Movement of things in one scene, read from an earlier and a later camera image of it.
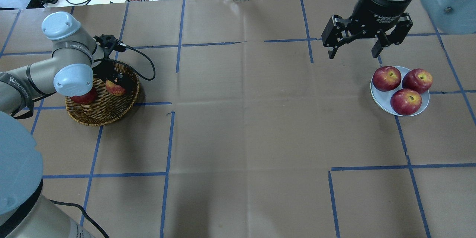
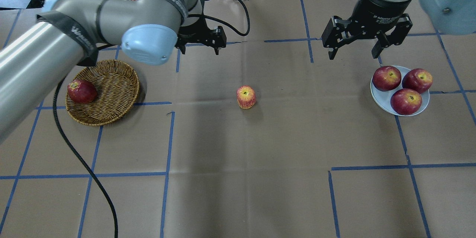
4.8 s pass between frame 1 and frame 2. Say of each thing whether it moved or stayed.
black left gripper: stayed
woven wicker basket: stayed
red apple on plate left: stayed
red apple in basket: stayed
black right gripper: moved
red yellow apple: moved
